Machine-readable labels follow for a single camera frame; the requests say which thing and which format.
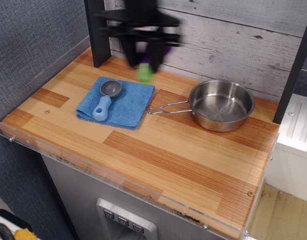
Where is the purple toy eggplant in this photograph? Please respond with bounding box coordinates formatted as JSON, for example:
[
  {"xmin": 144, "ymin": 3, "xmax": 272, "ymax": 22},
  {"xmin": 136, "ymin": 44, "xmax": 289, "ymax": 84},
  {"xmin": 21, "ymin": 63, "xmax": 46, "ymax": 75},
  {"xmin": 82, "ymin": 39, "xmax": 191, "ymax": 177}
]
[{"xmin": 137, "ymin": 44, "xmax": 173, "ymax": 85}]

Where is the clear acrylic table guard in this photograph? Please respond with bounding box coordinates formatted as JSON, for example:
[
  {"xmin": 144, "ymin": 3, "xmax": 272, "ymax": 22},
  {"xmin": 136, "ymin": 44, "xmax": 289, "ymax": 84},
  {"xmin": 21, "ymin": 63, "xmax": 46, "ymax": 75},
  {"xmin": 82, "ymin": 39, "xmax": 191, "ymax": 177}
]
[{"xmin": 0, "ymin": 49, "xmax": 279, "ymax": 240}]

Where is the black vertical post right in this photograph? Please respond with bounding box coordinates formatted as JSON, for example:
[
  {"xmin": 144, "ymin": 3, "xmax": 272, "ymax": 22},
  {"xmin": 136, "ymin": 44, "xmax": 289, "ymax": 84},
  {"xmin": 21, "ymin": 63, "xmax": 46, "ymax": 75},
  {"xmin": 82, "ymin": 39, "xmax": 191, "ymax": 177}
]
[{"xmin": 272, "ymin": 25, "xmax": 307, "ymax": 124}]

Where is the black vertical post left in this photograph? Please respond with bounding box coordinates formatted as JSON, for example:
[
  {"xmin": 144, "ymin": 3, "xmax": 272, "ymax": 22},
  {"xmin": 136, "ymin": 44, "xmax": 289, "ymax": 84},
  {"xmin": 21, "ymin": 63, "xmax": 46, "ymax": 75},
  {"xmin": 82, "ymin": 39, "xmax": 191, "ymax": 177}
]
[{"xmin": 84, "ymin": 0, "xmax": 112, "ymax": 68}]

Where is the blue folded cloth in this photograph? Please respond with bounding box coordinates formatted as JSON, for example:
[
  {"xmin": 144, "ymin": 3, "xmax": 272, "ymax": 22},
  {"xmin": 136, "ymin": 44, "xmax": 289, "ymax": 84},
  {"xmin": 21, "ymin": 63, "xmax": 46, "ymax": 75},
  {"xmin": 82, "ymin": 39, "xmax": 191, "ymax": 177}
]
[{"xmin": 76, "ymin": 76, "xmax": 155, "ymax": 130}]

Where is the grey dispenser button panel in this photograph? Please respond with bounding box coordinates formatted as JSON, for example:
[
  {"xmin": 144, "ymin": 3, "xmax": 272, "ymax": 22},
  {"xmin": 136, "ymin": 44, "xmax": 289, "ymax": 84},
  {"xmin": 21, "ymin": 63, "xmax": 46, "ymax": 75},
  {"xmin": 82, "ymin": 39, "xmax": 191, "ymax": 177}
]
[{"xmin": 96, "ymin": 197, "xmax": 158, "ymax": 240}]

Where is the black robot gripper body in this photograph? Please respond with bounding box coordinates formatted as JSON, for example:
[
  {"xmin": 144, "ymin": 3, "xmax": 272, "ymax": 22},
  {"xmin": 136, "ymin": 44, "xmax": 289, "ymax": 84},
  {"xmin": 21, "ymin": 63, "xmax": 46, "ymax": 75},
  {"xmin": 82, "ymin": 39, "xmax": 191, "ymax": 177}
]
[{"xmin": 94, "ymin": 0, "xmax": 181, "ymax": 47}]

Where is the silver toy fridge cabinet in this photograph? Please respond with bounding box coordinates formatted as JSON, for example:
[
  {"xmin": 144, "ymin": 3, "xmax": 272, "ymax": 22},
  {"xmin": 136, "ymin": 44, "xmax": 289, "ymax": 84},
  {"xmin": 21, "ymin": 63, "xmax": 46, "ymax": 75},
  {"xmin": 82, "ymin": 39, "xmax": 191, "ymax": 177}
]
[{"xmin": 39, "ymin": 152, "xmax": 219, "ymax": 240}]

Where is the blue grey measuring scoop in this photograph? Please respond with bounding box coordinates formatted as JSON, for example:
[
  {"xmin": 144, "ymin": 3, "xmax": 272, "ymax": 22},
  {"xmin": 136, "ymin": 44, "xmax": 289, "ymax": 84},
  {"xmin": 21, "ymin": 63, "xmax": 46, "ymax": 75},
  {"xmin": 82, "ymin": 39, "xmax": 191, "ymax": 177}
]
[{"xmin": 92, "ymin": 80, "xmax": 122, "ymax": 122}]

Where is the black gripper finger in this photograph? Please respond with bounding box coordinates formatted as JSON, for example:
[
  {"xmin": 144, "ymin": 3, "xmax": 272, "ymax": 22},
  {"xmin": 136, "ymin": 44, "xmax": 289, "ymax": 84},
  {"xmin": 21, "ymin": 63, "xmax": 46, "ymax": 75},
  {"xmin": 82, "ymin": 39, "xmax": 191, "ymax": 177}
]
[
  {"xmin": 147, "ymin": 41, "xmax": 167, "ymax": 73},
  {"xmin": 120, "ymin": 37, "xmax": 139, "ymax": 67}
]

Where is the silver metal pot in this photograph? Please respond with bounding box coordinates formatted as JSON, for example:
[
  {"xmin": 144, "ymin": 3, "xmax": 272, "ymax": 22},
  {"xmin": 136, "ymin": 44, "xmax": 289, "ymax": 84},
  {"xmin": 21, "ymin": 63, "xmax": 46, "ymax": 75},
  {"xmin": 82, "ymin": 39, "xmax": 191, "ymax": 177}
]
[{"xmin": 147, "ymin": 80, "xmax": 256, "ymax": 133}]

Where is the white side cabinet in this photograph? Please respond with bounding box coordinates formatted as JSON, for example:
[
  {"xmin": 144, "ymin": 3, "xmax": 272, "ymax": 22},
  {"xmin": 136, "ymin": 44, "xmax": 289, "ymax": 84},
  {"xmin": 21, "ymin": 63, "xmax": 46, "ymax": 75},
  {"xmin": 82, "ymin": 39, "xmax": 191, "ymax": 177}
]
[{"xmin": 264, "ymin": 94, "xmax": 307, "ymax": 201}]

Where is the yellow object bottom left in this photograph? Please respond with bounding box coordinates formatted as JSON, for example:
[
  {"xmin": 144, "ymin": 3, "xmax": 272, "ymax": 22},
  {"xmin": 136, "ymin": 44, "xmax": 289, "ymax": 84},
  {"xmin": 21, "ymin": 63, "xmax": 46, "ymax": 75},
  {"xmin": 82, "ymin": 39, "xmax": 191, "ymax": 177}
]
[{"xmin": 13, "ymin": 228, "xmax": 38, "ymax": 240}]

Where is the black vertical post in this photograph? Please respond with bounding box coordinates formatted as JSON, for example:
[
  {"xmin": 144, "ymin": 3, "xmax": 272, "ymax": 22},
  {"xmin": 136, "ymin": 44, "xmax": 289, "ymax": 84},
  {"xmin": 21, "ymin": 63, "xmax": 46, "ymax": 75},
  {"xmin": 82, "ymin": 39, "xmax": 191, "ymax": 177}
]
[
  {"xmin": 84, "ymin": 0, "xmax": 112, "ymax": 68},
  {"xmin": 272, "ymin": 25, "xmax": 307, "ymax": 124}
]

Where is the black braided hose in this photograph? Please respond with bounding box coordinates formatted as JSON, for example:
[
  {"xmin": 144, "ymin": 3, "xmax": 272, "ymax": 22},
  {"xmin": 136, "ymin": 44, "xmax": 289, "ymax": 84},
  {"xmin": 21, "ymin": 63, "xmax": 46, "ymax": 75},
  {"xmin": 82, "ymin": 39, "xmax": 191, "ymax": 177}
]
[{"xmin": 0, "ymin": 221, "xmax": 14, "ymax": 240}]

